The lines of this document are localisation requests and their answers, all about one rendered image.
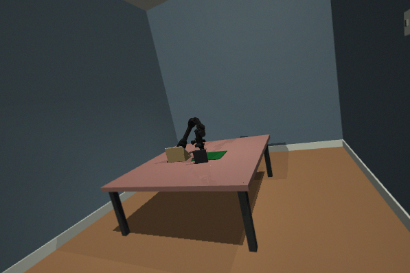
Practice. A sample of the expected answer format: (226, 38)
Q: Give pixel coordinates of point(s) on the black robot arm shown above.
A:
(199, 133)

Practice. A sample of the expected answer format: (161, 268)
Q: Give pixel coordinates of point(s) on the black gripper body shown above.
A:
(200, 141)

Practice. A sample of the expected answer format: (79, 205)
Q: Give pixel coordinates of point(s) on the green circuit board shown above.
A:
(215, 155)

